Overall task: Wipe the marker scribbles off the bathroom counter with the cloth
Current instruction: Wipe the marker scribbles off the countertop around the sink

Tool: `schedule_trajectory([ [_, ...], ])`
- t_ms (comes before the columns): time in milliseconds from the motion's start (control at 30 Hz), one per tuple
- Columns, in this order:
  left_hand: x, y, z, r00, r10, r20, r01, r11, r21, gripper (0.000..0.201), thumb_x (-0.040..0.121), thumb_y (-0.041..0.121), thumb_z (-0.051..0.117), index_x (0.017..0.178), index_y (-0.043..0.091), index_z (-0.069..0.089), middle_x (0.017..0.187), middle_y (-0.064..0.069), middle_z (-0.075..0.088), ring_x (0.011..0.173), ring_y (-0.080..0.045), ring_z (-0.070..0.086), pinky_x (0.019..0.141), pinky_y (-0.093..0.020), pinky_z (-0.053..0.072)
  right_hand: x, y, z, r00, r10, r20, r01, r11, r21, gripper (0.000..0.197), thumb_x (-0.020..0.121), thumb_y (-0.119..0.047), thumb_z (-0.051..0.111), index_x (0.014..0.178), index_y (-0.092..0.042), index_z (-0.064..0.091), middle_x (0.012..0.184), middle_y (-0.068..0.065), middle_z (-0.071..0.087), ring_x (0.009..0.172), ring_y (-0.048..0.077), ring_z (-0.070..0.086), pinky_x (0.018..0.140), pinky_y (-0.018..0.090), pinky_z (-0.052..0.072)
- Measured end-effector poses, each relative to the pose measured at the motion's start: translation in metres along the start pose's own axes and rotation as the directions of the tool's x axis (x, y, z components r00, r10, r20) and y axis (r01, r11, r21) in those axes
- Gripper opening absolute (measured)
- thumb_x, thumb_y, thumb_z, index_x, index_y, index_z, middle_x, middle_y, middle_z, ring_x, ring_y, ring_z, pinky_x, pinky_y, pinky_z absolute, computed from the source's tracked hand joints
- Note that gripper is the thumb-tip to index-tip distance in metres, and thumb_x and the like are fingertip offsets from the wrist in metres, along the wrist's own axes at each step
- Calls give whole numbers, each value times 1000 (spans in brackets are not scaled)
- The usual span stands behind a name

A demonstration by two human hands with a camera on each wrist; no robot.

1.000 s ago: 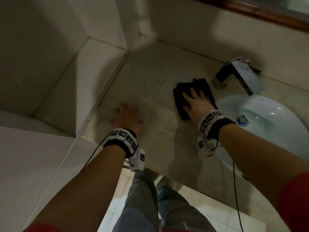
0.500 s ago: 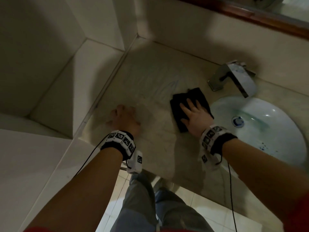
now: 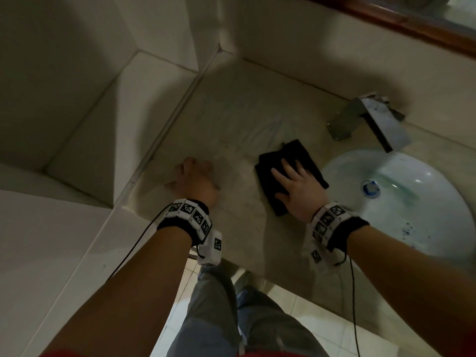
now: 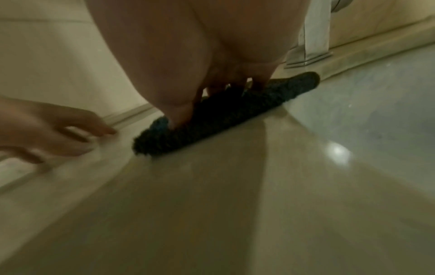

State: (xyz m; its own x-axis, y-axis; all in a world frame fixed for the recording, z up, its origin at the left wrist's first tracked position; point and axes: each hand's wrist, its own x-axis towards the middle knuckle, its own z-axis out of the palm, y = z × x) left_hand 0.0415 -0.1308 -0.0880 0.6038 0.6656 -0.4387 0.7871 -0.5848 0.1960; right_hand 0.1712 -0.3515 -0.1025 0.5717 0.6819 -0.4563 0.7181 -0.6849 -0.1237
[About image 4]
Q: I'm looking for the person's left hand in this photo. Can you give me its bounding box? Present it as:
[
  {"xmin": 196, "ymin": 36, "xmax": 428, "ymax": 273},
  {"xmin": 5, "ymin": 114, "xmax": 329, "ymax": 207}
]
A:
[{"xmin": 0, "ymin": 95, "xmax": 118, "ymax": 164}]

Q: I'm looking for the person's right hand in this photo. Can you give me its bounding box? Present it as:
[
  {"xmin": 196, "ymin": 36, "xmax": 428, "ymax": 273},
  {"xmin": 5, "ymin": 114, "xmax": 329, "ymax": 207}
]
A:
[{"xmin": 84, "ymin": 0, "xmax": 312, "ymax": 127}]

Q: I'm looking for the black cloth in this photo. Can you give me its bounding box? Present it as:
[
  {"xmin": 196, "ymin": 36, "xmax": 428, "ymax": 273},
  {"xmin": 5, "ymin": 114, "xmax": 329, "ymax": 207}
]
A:
[{"xmin": 132, "ymin": 71, "xmax": 321, "ymax": 158}]

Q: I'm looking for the chrome faucet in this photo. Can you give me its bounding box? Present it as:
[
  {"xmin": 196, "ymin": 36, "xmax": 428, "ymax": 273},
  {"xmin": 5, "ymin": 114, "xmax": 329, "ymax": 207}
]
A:
[{"xmin": 284, "ymin": 0, "xmax": 354, "ymax": 69}]

